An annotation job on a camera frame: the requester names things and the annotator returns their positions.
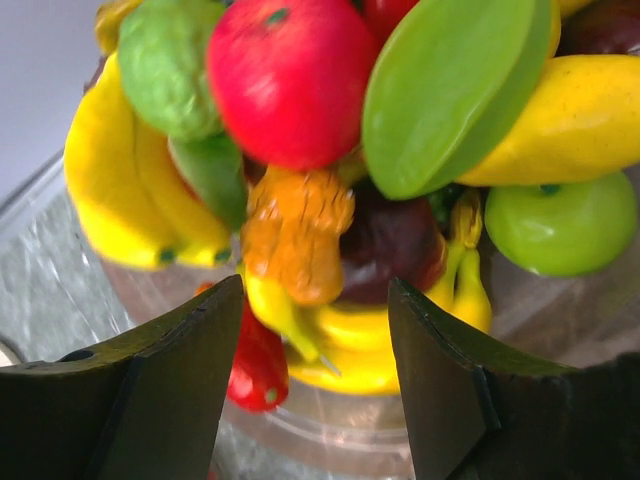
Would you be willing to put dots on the red chili pepper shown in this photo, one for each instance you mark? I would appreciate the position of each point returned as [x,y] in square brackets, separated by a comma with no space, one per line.
[259,378]

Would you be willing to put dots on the red apple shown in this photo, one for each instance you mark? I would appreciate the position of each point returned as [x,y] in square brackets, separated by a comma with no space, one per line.
[289,79]

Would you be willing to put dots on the yellow banana bunch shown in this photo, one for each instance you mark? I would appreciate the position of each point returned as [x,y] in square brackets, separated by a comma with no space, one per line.
[131,202]

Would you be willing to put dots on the tan ginger root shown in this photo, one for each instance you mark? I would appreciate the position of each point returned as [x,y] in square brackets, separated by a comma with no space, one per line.
[294,223]

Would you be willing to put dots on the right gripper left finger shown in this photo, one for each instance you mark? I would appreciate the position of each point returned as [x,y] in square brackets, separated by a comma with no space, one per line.
[143,405]

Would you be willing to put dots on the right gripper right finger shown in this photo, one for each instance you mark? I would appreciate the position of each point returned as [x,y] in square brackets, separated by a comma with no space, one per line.
[476,408]

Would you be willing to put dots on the green lime fruit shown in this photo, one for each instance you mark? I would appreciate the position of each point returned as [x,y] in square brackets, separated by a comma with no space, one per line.
[161,55]

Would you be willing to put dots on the dark purple plum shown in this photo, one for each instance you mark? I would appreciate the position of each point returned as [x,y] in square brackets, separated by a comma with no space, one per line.
[386,240]

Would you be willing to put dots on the green leaf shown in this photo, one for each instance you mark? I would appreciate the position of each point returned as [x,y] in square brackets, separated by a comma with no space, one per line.
[449,84]

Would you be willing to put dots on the clear brown fruit bowl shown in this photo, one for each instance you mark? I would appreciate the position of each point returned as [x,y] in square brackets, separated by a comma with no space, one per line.
[57,297]

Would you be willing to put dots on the green apple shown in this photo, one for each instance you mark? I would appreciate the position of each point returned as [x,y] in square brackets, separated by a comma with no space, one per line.
[563,230]

